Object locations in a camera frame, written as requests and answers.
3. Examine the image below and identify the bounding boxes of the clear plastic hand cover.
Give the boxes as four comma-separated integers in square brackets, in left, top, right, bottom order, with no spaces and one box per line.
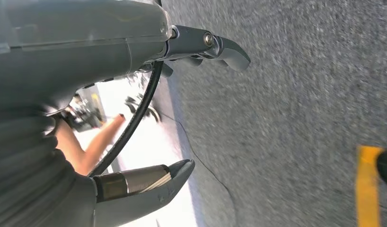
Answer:
[0,0,173,56]

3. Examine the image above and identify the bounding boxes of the yellow floor tape square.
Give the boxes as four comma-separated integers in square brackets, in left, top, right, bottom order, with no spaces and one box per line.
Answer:
[356,145,386,227]

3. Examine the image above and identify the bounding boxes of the thin dark floor wire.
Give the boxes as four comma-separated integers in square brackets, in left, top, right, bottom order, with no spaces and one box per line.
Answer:
[159,111,239,227]

